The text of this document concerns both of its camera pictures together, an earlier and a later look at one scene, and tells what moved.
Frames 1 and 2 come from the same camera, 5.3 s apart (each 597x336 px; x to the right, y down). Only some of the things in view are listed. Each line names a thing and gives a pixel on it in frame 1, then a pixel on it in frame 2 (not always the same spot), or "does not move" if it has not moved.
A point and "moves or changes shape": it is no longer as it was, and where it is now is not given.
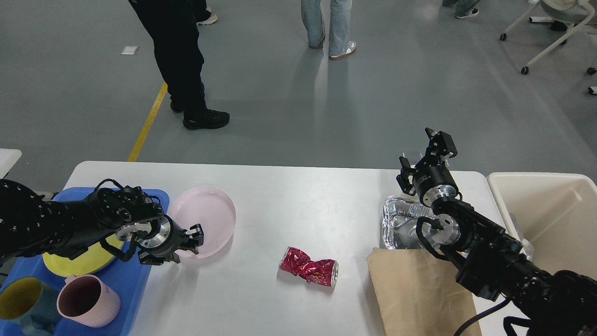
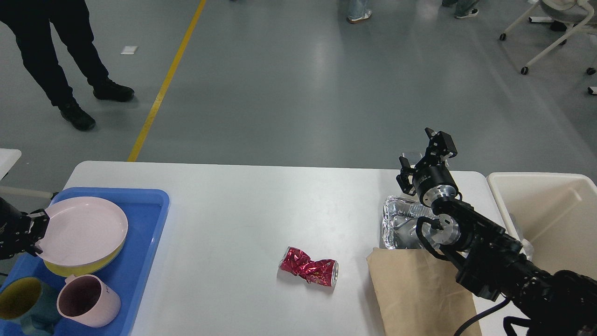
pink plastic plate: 212,208 moves or changes shape
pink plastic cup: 86,300 does not move
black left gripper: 163,236 to 17,235
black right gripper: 435,182 does not move
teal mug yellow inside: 35,304 does not move
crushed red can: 325,272 does not move
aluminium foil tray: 399,221 does not move
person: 171,25 to 31,20
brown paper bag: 418,294 does not move
